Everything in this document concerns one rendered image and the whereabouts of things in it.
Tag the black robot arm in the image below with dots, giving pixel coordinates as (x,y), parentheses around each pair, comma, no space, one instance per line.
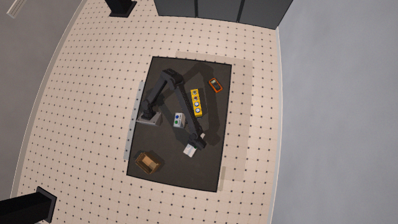
(172,78)

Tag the white key housing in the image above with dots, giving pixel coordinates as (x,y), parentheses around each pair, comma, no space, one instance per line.
(180,120)

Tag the small open brown cardboard box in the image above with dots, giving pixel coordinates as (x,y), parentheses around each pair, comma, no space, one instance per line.
(147,162)

